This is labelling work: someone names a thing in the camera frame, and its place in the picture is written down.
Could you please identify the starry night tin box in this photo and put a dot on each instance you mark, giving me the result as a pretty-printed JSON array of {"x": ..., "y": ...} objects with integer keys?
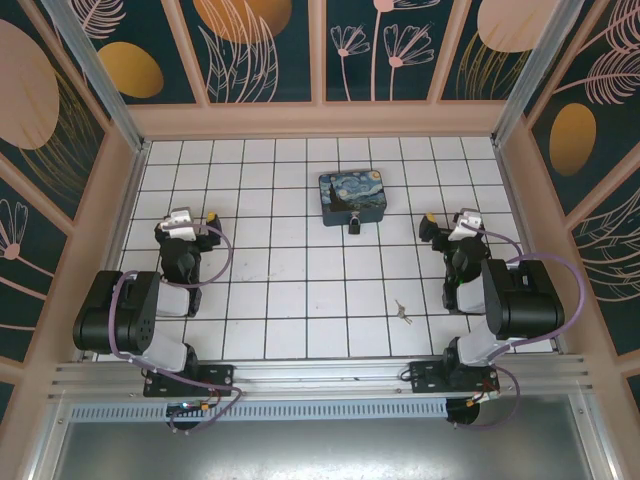
[{"x": 350, "y": 192}]

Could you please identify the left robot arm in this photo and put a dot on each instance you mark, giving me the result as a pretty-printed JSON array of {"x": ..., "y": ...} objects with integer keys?
[{"x": 105, "y": 320}]

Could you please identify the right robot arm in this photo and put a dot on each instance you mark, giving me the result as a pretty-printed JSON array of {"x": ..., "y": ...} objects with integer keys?
[{"x": 525, "y": 300}]

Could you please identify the grey sheet metal panel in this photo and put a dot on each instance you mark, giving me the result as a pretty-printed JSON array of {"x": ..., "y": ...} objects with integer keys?
[{"x": 320, "y": 450}]

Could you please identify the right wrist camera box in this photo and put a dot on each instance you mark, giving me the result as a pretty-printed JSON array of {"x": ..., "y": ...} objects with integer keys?
[{"x": 465, "y": 222}]

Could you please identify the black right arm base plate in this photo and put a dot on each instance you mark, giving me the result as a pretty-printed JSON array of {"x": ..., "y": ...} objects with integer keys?
[{"x": 425, "y": 377}]

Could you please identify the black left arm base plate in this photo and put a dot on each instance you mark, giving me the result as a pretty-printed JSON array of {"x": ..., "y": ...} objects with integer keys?
[{"x": 220, "y": 380}]

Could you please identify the aluminium frame post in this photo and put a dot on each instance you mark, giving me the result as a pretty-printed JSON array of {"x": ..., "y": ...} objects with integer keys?
[
  {"x": 526, "y": 75},
  {"x": 111, "y": 95}
]

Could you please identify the aluminium mounting rail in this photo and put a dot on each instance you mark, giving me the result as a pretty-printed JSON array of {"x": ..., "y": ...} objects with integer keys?
[{"x": 320, "y": 372}]

